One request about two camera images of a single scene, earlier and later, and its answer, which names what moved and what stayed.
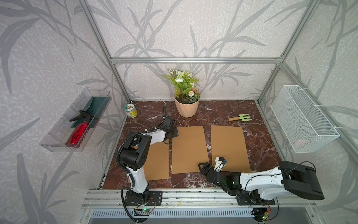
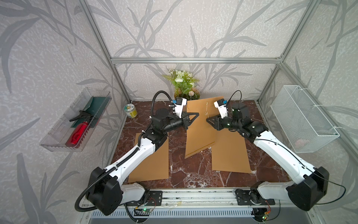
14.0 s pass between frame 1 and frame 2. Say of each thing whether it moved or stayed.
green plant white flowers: stayed
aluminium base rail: stayed
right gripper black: moved
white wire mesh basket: stayed
